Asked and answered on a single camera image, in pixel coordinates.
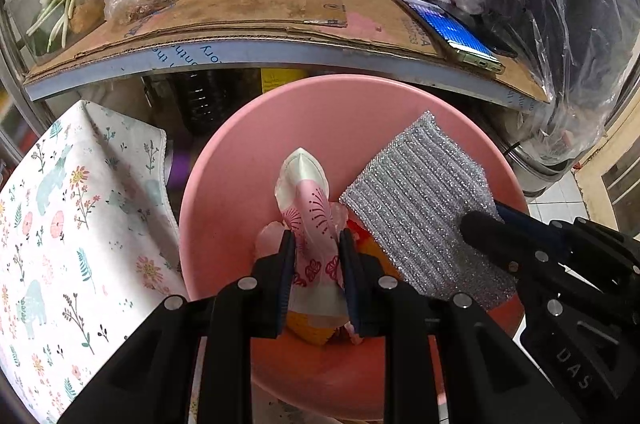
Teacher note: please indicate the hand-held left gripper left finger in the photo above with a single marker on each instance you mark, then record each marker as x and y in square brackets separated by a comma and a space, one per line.
[285, 284]

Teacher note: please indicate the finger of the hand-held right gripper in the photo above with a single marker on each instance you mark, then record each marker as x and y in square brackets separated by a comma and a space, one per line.
[575, 329]
[520, 219]

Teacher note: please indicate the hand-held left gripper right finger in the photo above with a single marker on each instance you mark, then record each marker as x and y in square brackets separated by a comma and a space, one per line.
[352, 284]

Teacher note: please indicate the yellow foam net red label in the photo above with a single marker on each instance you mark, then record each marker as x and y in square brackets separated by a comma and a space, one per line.
[367, 249]

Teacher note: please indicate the pink floral packet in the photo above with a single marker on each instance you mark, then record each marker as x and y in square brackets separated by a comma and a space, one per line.
[312, 214]

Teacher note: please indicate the silver scouring pad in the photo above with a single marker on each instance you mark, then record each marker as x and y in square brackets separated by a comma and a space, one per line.
[415, 214]

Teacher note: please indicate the pink bucket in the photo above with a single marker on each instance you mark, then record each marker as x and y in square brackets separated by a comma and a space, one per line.
[240, 143]

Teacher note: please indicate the black phone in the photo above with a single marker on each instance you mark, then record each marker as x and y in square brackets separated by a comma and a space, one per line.
[495, 36]

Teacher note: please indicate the dark oil bottle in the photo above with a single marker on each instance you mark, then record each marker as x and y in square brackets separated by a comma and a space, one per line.
[210, 101]

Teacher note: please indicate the large grey plastic bag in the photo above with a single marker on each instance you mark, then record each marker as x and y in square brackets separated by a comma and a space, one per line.
[575, 28]

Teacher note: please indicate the smartphone with lit screen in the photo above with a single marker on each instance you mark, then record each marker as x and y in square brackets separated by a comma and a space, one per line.
[450, 28]

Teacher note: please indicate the yellow bottle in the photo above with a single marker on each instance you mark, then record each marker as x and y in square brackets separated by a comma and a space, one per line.
[282, 79]

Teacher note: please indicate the floral bear print tablecloth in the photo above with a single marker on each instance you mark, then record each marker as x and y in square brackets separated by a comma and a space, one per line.
[75, 229]

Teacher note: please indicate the metal shelving rack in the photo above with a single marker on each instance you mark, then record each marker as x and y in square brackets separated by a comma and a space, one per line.
[250, 53]

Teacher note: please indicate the cardboard sheet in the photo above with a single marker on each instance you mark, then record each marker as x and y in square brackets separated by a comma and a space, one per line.
[250, 8]

